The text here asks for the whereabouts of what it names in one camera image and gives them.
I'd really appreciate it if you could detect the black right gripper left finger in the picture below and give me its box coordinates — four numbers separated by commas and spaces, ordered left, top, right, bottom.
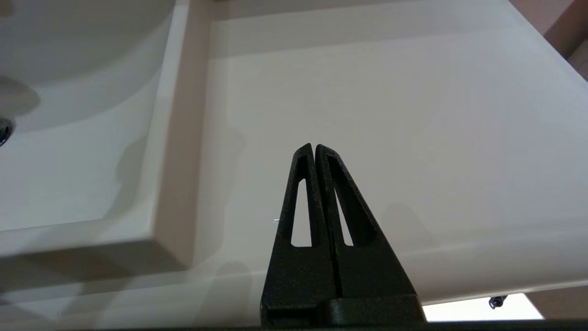
261, 143, 341, 308

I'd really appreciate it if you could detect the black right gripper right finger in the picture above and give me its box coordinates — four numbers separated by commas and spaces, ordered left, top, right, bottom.
315, 143, 418, 299

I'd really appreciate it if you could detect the white ceramic sink basin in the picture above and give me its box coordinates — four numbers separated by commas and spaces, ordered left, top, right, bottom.
0, 0, 213, 269

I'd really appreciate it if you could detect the chrome drain stopper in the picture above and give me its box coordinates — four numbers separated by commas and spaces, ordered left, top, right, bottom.
0, 117, 14, 148

